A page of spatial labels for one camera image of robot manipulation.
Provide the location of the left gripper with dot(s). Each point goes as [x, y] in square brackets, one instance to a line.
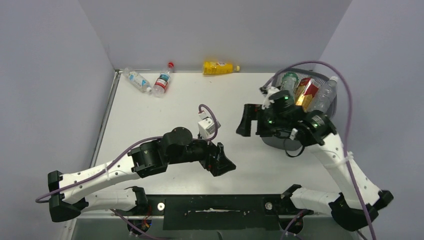
[222, 164]

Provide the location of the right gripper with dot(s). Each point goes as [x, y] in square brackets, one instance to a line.
[253, 112]

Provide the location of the green tinted bottle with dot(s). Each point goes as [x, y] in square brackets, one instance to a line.
[289, 82]

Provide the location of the grey mesh waste bin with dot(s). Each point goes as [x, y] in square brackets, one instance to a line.
[276, 81]

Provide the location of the yellow juice bottle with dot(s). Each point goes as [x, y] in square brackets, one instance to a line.
[219, 68]

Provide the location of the amber tea bottle red label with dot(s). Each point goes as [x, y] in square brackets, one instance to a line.
[305, 92]

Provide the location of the clear crushed bottle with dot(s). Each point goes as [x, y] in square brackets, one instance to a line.
[324, 96]

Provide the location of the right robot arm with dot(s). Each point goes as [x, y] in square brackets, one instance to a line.
[358, 201]

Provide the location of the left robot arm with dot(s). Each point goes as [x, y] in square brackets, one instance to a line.
[74, 193]

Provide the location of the red cap bottle blue-red label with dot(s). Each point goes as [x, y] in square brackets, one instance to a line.
[163, 80]

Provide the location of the clear bottle white blue label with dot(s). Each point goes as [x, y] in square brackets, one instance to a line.
[137, 80]

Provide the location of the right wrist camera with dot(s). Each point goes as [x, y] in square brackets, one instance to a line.
[267, 92]

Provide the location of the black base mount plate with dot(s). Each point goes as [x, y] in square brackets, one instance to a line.
[215, 212]

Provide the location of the aluminium frame rail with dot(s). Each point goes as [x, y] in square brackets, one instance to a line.
[81, 227]

